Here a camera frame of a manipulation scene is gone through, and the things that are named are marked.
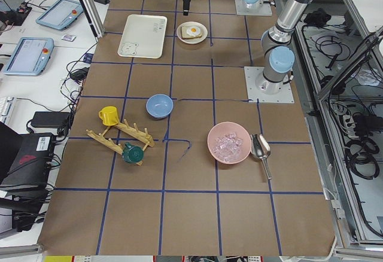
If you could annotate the cream round plate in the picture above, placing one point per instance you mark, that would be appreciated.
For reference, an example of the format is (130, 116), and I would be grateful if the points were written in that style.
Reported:
(192, 41)

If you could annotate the bread slice on plate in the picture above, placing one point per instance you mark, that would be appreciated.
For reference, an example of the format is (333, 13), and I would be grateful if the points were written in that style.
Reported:
(184, 36)

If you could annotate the fried egg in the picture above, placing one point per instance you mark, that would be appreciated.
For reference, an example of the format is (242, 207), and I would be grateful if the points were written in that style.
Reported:
(192, 31)

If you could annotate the cream bear tray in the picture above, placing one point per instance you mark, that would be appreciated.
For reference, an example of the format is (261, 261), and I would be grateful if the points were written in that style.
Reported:
(143, 36)

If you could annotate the blue bowl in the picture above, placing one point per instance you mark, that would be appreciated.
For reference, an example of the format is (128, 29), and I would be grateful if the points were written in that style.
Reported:
(159, 105)

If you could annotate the far teach pendant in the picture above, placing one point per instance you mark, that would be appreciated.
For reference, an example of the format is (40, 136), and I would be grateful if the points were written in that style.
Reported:
(60, 15)

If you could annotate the teach pendant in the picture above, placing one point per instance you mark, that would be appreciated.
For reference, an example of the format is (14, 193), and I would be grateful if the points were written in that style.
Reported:
(60, 15)
(30, 56)

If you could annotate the yellow cup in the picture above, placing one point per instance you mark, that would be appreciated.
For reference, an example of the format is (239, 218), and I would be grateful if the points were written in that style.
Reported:
(109, 115)

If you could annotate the pink bowl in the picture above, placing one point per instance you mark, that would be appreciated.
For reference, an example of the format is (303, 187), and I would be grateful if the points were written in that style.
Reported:
(224, 128)

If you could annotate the clear ice cubes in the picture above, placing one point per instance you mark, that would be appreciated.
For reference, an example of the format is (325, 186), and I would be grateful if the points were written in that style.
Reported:
(228, 147)

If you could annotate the near teach pendant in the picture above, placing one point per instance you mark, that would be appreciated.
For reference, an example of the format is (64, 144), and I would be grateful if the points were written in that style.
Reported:
(30, 56)

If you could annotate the dark green cup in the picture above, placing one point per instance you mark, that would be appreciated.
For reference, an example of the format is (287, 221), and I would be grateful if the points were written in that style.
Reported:
(132, 153)

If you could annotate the metal scoop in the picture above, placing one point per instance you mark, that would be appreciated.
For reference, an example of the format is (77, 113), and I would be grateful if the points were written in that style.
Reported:
(261, 150)

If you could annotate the black power adapter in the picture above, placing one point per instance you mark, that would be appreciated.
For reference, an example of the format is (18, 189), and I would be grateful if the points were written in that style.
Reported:
(53, 120)

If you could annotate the black laptop computer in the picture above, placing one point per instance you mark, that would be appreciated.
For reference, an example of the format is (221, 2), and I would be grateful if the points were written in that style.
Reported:
(25, 167)

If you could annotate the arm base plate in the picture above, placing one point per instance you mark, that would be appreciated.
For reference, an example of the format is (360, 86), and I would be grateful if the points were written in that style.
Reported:
(261, 90)
(252, 8)

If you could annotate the aluminium frame post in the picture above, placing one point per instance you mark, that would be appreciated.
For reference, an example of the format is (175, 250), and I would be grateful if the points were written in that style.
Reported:
(93, 18)

